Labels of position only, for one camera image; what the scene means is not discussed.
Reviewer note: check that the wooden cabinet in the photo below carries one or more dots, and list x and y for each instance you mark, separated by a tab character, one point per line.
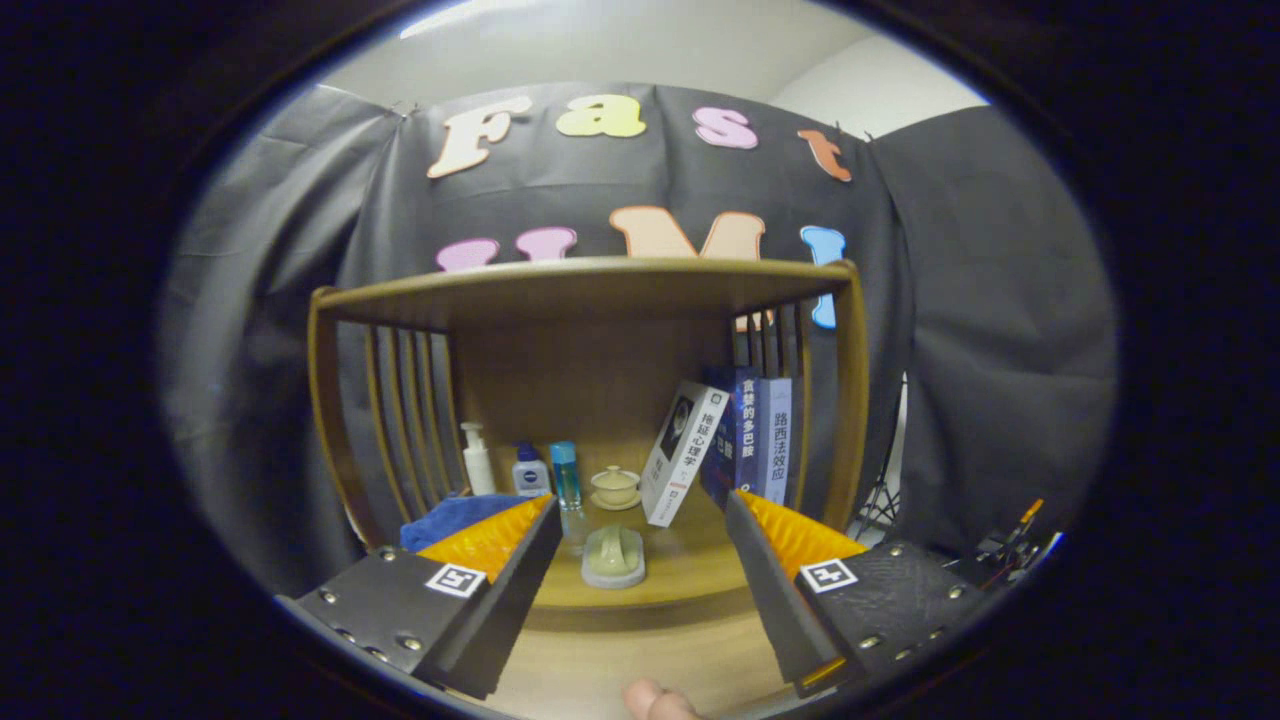
590	370

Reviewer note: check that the folded blue towel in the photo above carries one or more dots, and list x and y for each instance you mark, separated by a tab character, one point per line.
450	520

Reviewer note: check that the white book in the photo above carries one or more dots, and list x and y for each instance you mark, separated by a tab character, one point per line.
685	450

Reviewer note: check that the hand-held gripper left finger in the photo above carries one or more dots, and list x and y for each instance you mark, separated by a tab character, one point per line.
505	610

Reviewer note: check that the wooden countertop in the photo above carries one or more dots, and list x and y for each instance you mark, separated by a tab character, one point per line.
680	570

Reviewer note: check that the white pump bottle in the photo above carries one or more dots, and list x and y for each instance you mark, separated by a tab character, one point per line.
479	470

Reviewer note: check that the black device with orange part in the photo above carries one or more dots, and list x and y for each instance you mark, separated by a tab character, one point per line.
1000	550

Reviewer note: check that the black tripod stand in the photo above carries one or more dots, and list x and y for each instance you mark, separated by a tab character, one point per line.
882	500

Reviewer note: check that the clear blue bottle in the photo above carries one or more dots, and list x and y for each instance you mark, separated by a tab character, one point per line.
566	480

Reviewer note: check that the cream lidded tea cup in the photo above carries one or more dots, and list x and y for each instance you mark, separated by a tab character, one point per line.
615	488

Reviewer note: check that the light blue book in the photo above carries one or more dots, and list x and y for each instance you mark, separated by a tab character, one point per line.
778	440

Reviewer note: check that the white bottle with blue cap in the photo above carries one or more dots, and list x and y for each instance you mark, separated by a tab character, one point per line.
531	478

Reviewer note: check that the pale green ornament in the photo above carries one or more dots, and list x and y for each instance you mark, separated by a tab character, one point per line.
613	555

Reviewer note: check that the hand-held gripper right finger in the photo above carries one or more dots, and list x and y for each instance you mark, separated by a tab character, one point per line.
770	590

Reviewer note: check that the dark navy book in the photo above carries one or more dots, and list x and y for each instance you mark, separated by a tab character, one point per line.
718	460

